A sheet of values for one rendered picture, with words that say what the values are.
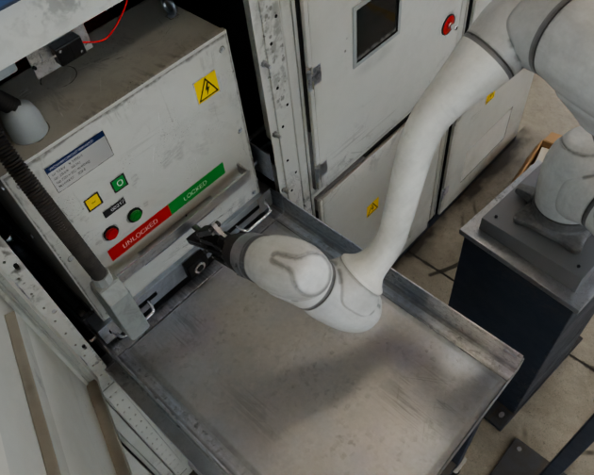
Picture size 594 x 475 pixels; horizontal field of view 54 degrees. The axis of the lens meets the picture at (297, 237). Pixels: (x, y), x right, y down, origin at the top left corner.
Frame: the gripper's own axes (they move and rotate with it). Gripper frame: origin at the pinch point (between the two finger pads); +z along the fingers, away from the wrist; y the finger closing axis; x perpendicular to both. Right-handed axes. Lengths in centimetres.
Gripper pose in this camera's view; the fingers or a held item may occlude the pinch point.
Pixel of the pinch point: (199, 239)
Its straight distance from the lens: 129.1
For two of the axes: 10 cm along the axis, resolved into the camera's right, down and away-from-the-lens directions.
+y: 4.4, 7.7, 4.6
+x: 6.8, -6.2, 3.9
